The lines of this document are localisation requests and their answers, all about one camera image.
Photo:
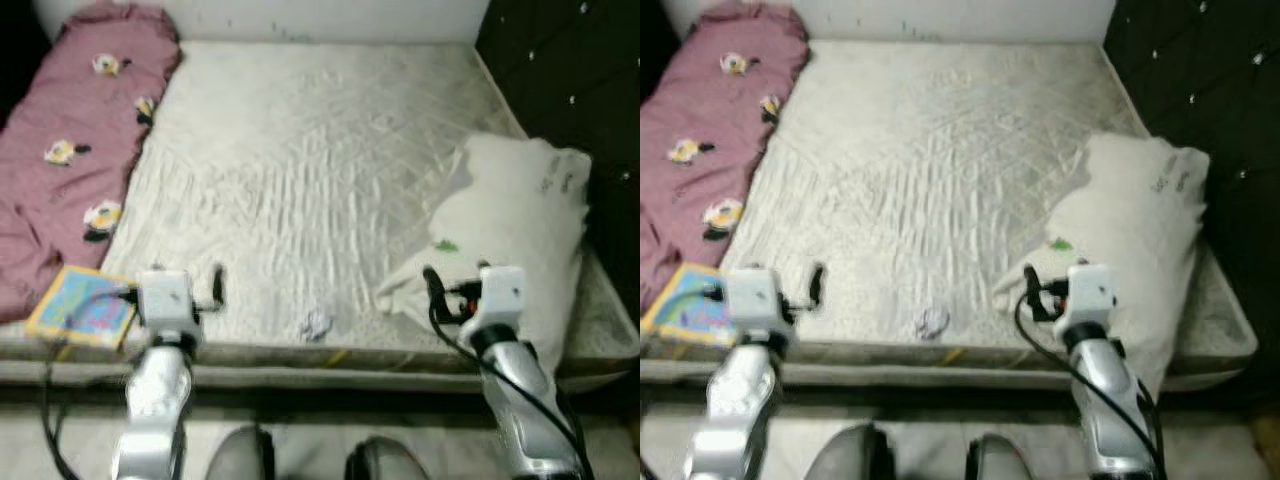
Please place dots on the white pillow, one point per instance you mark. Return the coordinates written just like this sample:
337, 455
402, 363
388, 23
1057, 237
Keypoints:
510, 220
1130, 220

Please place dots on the colourful children's book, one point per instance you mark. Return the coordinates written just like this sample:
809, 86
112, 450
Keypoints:
75, 312
680, 315

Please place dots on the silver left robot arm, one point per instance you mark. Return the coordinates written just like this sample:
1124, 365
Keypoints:
155, 400
735, 410

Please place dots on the crumpled white paper ball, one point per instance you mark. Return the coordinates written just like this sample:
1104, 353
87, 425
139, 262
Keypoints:
316, 326
932, 323

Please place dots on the pink cartoon print blanket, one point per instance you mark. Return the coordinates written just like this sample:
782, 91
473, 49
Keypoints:
700, 110
70, 110

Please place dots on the black tufted headboard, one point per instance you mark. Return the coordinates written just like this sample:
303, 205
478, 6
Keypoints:
570, 60
1200, 80

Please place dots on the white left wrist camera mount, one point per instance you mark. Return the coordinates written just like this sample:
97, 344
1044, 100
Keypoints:
165, 297
757, 297

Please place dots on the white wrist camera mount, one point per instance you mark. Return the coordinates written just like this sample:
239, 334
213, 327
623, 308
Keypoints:
503, 295
1092, 292
165, 297
757, 297

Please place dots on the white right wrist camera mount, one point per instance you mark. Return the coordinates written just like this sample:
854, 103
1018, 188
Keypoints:
1092, 292
503, 295

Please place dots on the dark bed frame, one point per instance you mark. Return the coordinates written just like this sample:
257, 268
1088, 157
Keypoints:
300, 376
930, 376

